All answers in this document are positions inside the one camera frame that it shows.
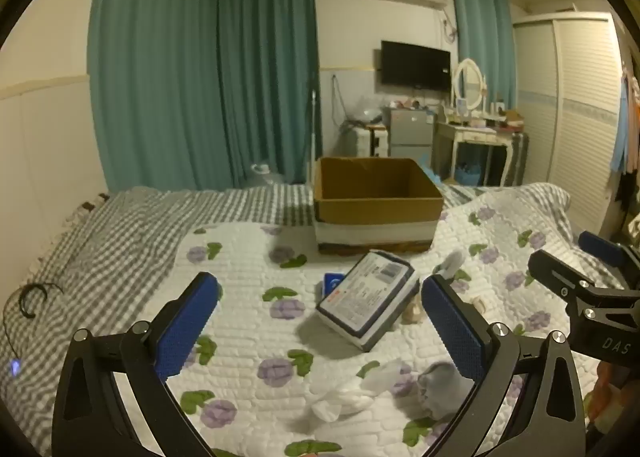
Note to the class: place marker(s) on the dark suitcase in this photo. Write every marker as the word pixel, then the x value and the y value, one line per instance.
pixel 520 157

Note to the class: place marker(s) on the small blue packet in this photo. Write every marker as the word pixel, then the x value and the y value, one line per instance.
pixel 331 283

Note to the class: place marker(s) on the wide teal curtain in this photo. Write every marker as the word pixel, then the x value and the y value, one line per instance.
pixel 150 62

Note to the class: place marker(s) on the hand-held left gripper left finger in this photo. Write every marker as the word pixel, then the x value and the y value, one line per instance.
pixel 187 322

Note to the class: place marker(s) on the white pole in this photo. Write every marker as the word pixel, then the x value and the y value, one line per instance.
pixel 313 137

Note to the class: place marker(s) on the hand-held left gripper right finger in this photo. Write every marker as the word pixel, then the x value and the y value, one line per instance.
pixel 452 327

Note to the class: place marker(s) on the white cloth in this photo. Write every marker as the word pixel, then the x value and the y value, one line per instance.
pixel 345 399

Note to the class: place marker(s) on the beige soft toy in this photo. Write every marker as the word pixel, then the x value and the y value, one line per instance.
pixel 414 312

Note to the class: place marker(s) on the white oval mirror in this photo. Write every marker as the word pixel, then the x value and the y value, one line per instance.
pixel 469 79

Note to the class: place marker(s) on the white blue tissue pack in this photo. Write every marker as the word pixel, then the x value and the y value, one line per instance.
pixel 362 297

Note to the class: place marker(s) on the teal corner curtain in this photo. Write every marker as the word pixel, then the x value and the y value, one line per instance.
pixel 270 77

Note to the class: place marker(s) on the blue plastic basket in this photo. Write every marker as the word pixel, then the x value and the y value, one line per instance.
pixel 467 174

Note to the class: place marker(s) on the white louvred wardrobe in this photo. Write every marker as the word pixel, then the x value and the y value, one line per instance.
pixel 575 112

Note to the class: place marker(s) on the hanging clothes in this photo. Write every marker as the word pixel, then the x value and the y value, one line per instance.
pixel 627 122

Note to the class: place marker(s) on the grey sock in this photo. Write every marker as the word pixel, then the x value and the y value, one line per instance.
pixel 440 387

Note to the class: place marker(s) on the narrow teal window curtain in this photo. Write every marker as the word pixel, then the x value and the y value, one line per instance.
pixel 480 37

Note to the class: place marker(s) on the white suitcase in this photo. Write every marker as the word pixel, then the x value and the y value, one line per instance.
pixel 372 142

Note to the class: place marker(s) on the brown cardboard box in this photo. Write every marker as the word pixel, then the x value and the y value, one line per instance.
pixel 375 212

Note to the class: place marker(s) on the white floral quilt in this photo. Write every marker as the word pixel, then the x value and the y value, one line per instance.
pixel 240 257

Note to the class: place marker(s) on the black wall television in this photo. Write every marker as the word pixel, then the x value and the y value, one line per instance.
pixel 415 64

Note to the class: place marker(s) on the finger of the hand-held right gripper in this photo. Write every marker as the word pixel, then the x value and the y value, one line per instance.
pixel 600 244
pixel 550 269

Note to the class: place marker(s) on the clear plastic bag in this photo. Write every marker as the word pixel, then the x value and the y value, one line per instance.
pixel 367 112

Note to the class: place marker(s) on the white dressing table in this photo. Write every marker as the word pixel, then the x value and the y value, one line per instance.
pixel 470 134

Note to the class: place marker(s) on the small grey fridge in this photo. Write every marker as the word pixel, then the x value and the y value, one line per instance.
pixel 407 129

